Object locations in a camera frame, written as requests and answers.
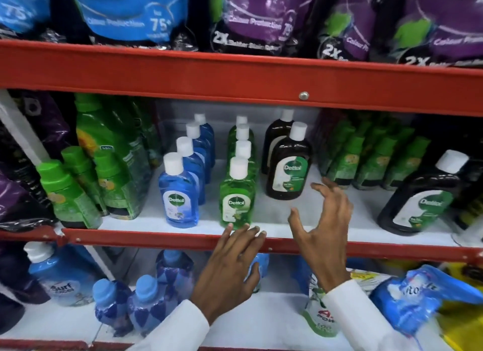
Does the purple detergent pouch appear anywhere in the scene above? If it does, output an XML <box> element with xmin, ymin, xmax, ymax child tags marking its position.
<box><xmin>0</xmin><ymin>169</ymin><xmax>58</xmax><ymax>233</ymax></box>
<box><xmin>209</xmin><ymin>0</ymin><xmax>322</xmax><ymax>57</ymax></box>
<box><xmin>388</xmin><ymin>0</ymin><xmax>483</xmax><ymax>69</ymax></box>
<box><xmin>11</xmin><ymin>90</ymin><xmax>73</xmax><ymax>159</ymax></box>
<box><xmin>318</xmin><ymin>0</ymin><xmax>386</xmax><ymax>63</ymax></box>

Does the yellow pouch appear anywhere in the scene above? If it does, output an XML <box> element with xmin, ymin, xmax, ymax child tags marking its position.
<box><xmin>437</xmin><ymin>263</ymin><xmax>483</xmax><ymax>351</ymax></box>

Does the blue antiseptic bottle white cap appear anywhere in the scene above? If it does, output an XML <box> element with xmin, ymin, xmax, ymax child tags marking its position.
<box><xmin>185</xmin><ymin>122</ymin><xmax>212</xmax><ymax>185</ymax></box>
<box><xmin>158</xmin><ymin>152</ymin><xmax>200</xmax><ymax>229</ymax></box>
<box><xmin>176</xmin><ymin>136</ymin><xmax>207</xmax><ymax>206</ymax></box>
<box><xmin>194</xmin><ymin>113</ymin><xmax>216</xmax><ymax>168</ymax></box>

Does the blue detergent pouch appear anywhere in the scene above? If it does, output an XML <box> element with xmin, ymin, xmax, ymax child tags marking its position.
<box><xmin>0</xmin><ymin>0</ymin><xmax>52</xmax><ymax>37</ymax></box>
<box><xmin>68</xmin><ymin>0</ymin><xmax>190</xmax><ymax>46</ymax></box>

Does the small light blue bottle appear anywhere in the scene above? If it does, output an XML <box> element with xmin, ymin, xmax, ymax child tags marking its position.
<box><xmin>247</xmin><ymin>253</ymin><xmax>270</xmax><ymax>293</ymax></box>

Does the white shelf upright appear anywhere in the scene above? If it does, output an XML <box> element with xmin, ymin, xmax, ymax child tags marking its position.
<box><xmin>0</xmin><ymin>89</ymin><xmax>51</xmax><ymax>167</ymax></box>

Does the light blue fabric conditioner bottle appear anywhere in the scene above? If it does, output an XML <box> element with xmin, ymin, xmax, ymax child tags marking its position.
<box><xmin>23</xmin><ymin>242</ymin><xmax>103</xmax><ymax>307</ymax></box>

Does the person's left hand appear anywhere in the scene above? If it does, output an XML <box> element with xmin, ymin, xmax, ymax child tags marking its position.
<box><xmin>190</xmin><ymin>223</ymin><xmax>267</xmax><ymax>325</ymax></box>

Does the green cap cleaner bottle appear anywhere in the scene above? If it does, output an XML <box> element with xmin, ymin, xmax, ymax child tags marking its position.
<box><xmin>93</xmin><ymin>149</ymin><xmax>143</xmax><ymax>221</ymax></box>
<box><xmin>61</xmin><ymin>146</ymin><xmax>109</xmax><ymax>216</ymax></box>
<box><xmin>36</xmin><ymin>160</ymin><xmax>103</xmax><ymax>229</ymax></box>

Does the large green cleaner bottle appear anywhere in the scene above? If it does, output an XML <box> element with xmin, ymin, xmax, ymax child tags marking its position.
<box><xmin>74</xmin><ymin>93</ymin><xmax>152</xmax><ymax>196</ymax></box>

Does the green antiseptic bottle white cap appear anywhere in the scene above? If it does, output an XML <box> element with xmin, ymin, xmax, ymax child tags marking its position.
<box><xmin>233</xmin><ymin>139</ymin><xmax>259</xmax><ymax>182</ymax></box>
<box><xmin>227</xmin><ymin>124</ymin><xmax>256</xmax><ymax>159</ymax></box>
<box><xmin>219</xmin><ymin>157</ymin><xmax>256</xmax><ymax>231</ymax></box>

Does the person's left forearm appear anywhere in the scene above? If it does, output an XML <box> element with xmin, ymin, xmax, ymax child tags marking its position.
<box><xmin>128</xmin><ymin>299</ymin><xmax>210</xmax><ymax>351</ymax></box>

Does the row of green refill pouches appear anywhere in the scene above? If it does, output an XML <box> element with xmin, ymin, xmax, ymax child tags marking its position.
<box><xmin>318</xmin><ymin>112</ymin><xmax>431</xmax><ymax>191</ymax></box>

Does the large brown antiseptic bottle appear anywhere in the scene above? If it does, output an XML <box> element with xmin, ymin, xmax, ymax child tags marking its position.
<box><xmin>377</xmin><ymin>149</ymin><xmax>471</xmax><ymax>237</ymax></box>

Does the person's right hand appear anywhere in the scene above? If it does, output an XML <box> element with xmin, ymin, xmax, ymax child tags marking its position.
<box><xmin>288</xmin><ymin>177</ymin><xmax>354</xmax><ymax>293</ymax></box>

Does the brown antiseptic bottle white cap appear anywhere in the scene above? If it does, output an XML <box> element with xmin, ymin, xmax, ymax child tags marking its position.
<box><xmin>261</xmin><ymin>109</ymin><xmax>295</xmax><ymax>175</ymax></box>
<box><xmin>266</xmin><ymin>121</ymin><xmax>313</xmax><ymax>201</ymax></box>

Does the green and white pouch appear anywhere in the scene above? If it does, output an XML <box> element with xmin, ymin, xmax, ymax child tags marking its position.
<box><xmin>303</xmin><ymin>274</ymin><xmax>341</xmax><ymax>338</ymax></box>

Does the blue diamond pattern bottle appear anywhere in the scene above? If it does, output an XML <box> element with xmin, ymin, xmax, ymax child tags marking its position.
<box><xmin>155</xmin><ymin>250</ymin><xmax>195</xmax><ymax>303</ymax></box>
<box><xmin>127</xmin><ymin>274</ymin><xmax>179</xmax><ymax>337</ymax></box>
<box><xmin>92</xmin><ymin>278</ymin><xmax>134</xmax><ymax>337</ymax></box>

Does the dark purple pouch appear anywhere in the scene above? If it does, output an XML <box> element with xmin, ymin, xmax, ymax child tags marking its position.
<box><xmin>0</xmin><ymin>241</ymin><xmax>50</xmax><ymax>305</ymax></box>

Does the blue and white pouch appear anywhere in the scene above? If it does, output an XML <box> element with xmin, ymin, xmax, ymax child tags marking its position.
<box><xmin>369</xmin><ymin>264</ymin><xmax>483</xmax><ymax>337</ymax></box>

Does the red metal shelf beam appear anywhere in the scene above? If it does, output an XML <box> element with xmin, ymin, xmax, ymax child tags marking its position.
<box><xmin>0</xmin><ymin>225</ymin><xmax>483</xmax><ymax>267</ymax></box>
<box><xmin>0</xmin><ymin>39</ymin><xmax>483</xmax><ymax>118</ymax></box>
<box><xmin>0</xmin><ymin>339</ymin><xmax>131</xmax><ymax>351</ymax></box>

